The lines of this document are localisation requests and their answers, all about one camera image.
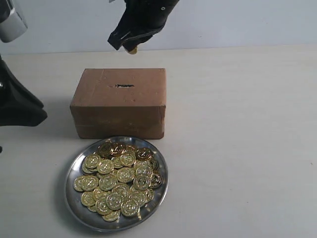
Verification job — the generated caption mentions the brown cardboard slotted box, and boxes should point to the brown cardboard slotted box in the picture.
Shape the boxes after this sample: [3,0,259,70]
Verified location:
[70,68,166,139]

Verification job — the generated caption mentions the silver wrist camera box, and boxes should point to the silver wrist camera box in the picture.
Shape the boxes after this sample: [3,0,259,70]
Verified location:
[0,0,28,43]

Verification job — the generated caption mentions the round steel plate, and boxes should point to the round steel plate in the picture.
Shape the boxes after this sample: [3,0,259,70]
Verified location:
[64,136,168,233]

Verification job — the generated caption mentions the dark gold coin top right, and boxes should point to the dark gold coin top right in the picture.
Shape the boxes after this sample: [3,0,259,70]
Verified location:
[135,148,152,161]

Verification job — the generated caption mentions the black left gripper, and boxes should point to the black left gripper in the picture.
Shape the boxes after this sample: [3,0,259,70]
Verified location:
[107,0,179,51]

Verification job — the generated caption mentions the gold coin bottom front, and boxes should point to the gold coin bottom front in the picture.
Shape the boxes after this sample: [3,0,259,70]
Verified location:
[102,210,121,222]

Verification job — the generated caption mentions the gold coin right edge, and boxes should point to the gold coin right edge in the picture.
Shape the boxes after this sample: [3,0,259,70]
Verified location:
[150,173,163,189]

